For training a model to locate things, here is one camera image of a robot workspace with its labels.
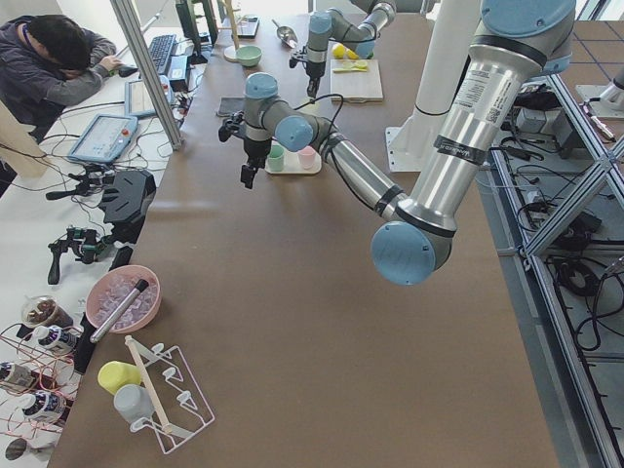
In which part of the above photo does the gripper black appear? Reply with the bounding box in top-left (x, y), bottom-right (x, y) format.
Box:
top-left (305, 61), bottom-right (326, 98)
top-left (240, 137), bottom-right (271, 189)

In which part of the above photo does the green plastic cup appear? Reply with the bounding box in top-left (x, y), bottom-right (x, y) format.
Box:
top-left (266, 144), bottom-right (285, 173)

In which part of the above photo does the pink plastic cup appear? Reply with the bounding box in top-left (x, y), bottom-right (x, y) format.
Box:
top-left (297, 146), bottom-right (316, 170)

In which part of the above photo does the pale yellow plastic cup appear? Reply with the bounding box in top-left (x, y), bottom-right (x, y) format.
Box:
top-left (300, 97), bottom-right (320, 115)

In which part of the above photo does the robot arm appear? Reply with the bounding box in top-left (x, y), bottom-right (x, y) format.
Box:
top-left (241, 1), bottom-right (575, 286)
top-left (302, 0), bottom-right (397, 98)

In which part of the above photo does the cream rabbit print tray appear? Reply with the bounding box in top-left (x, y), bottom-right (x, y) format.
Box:
top-left (264, 149), bottom-right (322, 176)

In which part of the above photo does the whole lemon outer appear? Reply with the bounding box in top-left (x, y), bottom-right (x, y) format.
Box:
top-left (331, 43), bottom-right (346, 59)

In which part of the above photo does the bamboo cutting board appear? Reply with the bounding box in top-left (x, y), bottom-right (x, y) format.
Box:
top-left (330, 59), bottom-right (383, 102)

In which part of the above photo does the steel ice scoop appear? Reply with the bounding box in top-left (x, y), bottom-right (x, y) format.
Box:
top-left (272, 19), bottom-right (298, 50)

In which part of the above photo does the grey folded cloth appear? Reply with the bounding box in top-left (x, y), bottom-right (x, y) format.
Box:
top-left (215, 97), bottom-right (245, 118)

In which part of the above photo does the light green bowl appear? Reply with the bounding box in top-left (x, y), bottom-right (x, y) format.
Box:
top-left (235, 45), bottom-right (262, 67)

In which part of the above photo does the wooden round stand base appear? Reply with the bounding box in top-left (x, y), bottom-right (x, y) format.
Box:
top-left (223, 45), bottom-right (241, 63)

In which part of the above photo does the blue teach pendant far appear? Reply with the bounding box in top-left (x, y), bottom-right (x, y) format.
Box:
top-left (124, 75), bottom-right (175, 119)

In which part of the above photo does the blue teach pendant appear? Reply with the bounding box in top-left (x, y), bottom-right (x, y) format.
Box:
top-left (124, 75), bottom-right (175, 119)
top-left (67, 114), bottom-right (138, 164)

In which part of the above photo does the blue teach pendant near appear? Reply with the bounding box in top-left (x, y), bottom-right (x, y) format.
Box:
top-left (67, 114), bottom-right (138, 164)

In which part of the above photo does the black keyboard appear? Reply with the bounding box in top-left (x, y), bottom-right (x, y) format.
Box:
top-left (148, 34), bottom-right (177, 75)

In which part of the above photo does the steel muddler black tip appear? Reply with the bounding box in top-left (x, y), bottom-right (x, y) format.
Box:
top-left (89, 279), bottom-right (149, 344)

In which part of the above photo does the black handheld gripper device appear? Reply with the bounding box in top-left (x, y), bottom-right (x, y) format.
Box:
top-left (47, 226), bottom-right (114, 285)

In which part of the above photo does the pink bowl of ice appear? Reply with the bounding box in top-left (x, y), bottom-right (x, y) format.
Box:
top-left (85, 264), bottom-right (163, 334)

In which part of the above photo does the seated person dark hoodie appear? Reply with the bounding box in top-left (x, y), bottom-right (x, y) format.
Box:
top-left (1, 15), bottom-right (123, 141)

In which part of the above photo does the yellow cup on rack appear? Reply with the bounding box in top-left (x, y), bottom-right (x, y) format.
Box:
top-left (97, 361), bottom-right (141, 395)

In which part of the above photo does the cup of iced drink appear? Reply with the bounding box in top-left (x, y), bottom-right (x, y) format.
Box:
top-left (21, 295), bottom-right (73, 329)

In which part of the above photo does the tea bottle on rack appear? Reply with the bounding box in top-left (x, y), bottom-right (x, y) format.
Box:
top-left (32, 325), bottom-right (78, 356)

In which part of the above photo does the grey cup on rack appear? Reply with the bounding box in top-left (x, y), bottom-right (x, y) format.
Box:
top-left (113, 384), bottom-right (155, 424)

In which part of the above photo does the aluminium frame post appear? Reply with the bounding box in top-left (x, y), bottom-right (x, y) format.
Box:
top-left (110, 0), bottom-right (182, 150)

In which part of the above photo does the white wire cup rack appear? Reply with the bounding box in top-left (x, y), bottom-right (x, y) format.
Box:
top-left (125, 335), bottom-right (216, 455)

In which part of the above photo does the copper wire bottle rack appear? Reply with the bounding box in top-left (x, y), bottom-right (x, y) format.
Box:
top-left (1, 324), bottom-right (81, 441)

